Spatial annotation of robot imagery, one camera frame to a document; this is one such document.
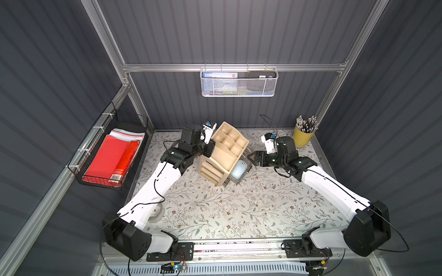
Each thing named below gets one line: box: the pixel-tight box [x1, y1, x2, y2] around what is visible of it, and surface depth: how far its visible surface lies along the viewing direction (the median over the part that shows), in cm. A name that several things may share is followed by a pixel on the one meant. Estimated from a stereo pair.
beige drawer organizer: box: [197, 121, 250, 187], surface depth 80 cm
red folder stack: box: [81, 128, 146, 188], surface depth 72 cm
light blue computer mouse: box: [230, 159, 248, 181], surface depth 82 cm
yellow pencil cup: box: [292, 125, 315, 148], surface depth 103 cm
